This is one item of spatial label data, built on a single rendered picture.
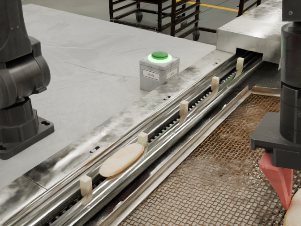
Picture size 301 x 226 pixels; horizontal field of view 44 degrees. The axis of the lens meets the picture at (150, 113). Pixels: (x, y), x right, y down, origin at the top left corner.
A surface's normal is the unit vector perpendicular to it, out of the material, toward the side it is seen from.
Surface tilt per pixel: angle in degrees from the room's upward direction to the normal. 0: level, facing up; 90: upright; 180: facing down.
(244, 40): 90
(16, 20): 94
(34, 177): 0
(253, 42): 90
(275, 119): 10
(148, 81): 90
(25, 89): 99
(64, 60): 0
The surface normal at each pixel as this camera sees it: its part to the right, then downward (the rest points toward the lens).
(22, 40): 0.82, 0.36
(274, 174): -0.44, 0.72
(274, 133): -0.14, -0.90
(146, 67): -0.57, 0.41
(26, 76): 0.77, -0.04
